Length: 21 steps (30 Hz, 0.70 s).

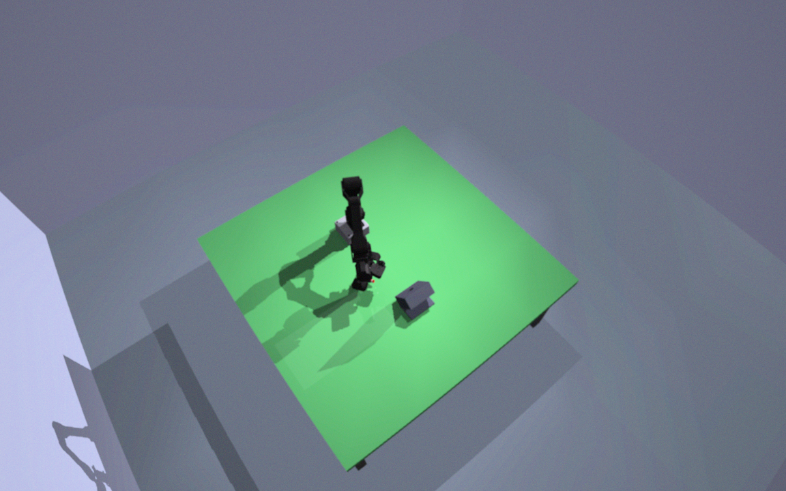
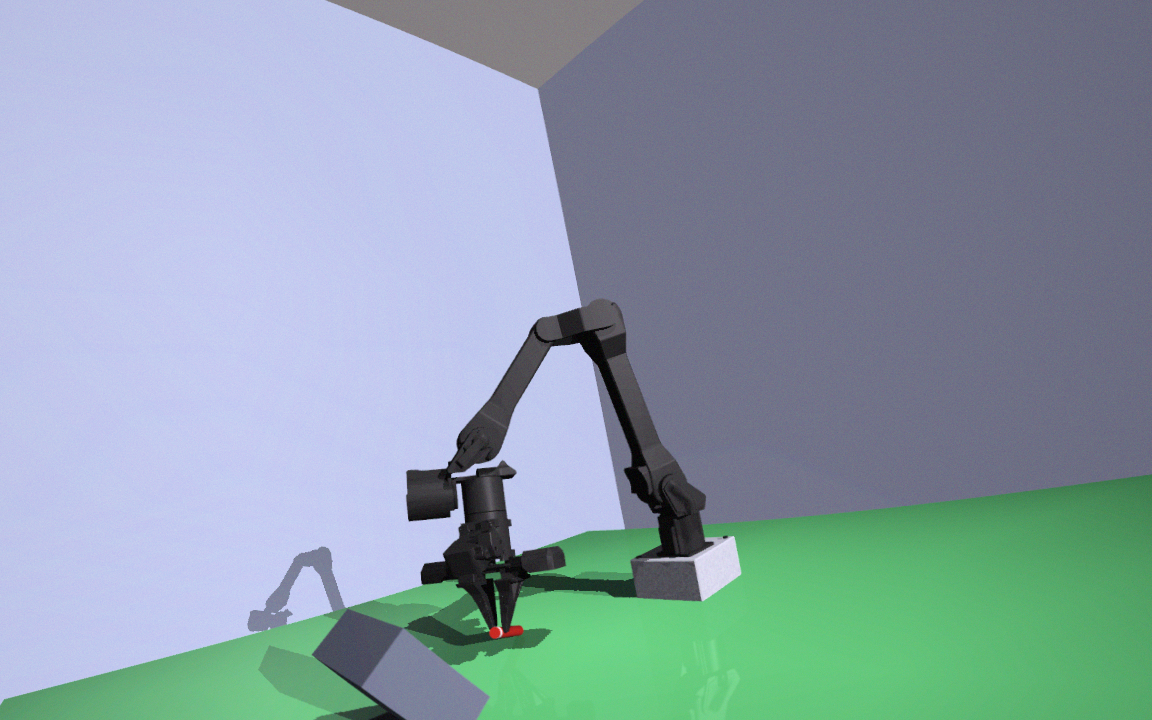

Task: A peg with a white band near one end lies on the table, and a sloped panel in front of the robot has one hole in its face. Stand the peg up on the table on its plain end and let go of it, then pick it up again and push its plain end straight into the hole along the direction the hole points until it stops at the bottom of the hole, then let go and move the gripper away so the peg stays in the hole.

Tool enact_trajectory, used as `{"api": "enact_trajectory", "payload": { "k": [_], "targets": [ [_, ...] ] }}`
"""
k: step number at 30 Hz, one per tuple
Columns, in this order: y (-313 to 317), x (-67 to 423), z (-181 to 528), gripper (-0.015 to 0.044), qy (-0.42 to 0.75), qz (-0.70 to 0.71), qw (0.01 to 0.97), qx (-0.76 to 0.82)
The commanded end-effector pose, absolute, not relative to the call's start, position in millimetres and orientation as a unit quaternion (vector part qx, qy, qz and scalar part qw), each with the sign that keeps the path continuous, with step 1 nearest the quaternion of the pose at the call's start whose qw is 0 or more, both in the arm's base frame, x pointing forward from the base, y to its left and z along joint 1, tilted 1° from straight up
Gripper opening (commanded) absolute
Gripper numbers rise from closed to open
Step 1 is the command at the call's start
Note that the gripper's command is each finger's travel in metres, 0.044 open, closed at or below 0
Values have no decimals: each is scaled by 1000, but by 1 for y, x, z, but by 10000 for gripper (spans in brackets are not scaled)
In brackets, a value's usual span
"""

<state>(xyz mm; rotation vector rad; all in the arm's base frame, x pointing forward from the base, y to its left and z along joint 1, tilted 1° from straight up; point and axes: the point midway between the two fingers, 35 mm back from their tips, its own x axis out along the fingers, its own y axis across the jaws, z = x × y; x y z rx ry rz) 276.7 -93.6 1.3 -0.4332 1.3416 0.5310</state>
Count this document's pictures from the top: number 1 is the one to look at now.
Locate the grey panel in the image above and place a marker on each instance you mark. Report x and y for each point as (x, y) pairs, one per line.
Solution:
(415, 299)

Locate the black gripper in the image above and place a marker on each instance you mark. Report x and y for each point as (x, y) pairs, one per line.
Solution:
(361, 286)

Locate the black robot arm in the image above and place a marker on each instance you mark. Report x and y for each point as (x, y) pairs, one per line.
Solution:
(352, 190)

